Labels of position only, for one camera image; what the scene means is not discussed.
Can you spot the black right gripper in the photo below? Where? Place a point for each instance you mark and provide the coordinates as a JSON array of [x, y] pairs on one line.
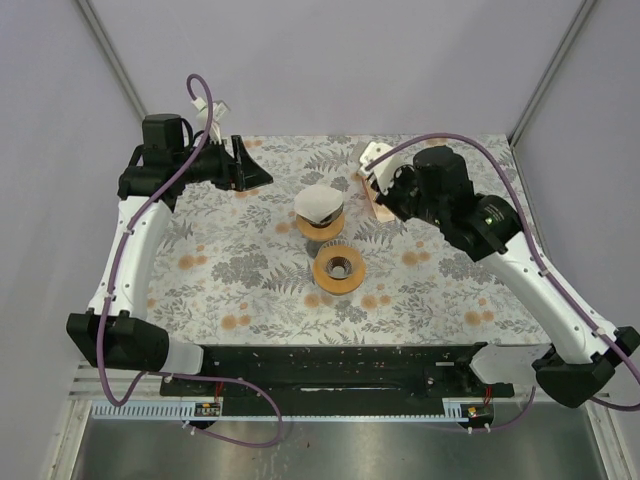
[[389, 201]]

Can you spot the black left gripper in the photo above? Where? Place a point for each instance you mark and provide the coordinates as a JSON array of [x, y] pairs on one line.
[[238, 172]]

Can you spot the white paper coffee filter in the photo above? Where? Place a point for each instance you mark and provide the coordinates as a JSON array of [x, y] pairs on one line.
[[312, 195]]

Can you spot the clear glass dripper cone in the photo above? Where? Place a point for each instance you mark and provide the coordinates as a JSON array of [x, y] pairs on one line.
[[323, 214]]

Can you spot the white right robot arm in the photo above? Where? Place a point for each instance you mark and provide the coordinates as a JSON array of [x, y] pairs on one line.
[[583, 352]]

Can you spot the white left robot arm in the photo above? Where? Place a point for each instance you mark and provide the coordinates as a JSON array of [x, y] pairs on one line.
[[113, 332]]

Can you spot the glass coffee carafe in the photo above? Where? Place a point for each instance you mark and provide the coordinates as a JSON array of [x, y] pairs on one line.
[[313, 247]]

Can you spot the floral patterned tablecloth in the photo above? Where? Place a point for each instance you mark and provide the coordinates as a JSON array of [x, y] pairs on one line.
[[233, 268]]

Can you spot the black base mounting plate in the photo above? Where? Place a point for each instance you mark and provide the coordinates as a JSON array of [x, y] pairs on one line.
[[336, 381]]

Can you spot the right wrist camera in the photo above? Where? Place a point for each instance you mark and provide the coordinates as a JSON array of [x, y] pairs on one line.
[[380, 176]]

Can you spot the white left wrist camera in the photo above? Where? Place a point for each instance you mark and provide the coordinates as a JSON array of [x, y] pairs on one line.
[[211, 116]]

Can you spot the aluminium frame rail left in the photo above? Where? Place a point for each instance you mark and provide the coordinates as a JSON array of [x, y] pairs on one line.
[[110, 55]]

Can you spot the aluminium frame rail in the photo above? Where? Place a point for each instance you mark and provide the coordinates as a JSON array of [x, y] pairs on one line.
[[110, 55], [560, 54]]

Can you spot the aluminium frame rail right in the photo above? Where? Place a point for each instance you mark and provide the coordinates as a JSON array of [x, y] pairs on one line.
[[560, 54]]

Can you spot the white slotted cable duct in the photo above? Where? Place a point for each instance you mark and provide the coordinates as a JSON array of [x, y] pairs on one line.
[[158, 410]]

